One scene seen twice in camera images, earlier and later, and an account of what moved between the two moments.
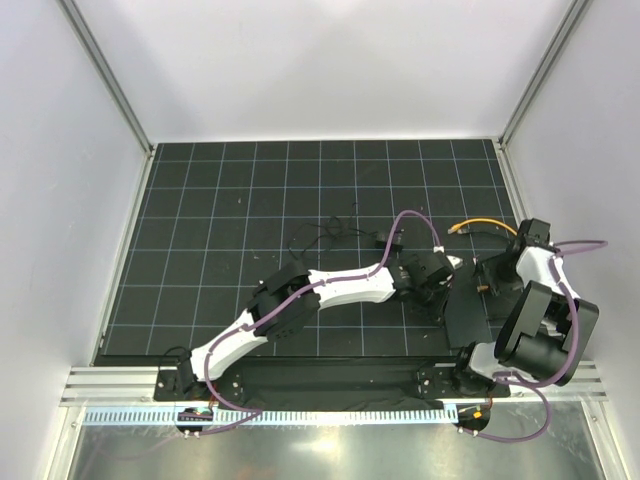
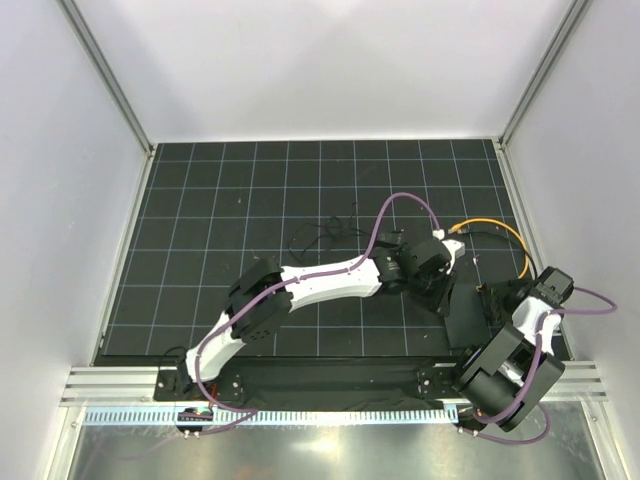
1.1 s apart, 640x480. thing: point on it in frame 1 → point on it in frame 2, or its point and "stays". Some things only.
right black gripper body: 499,275 → 499,303
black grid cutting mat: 217,218 stays
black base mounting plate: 252,380 stays
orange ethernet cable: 457,227 stays
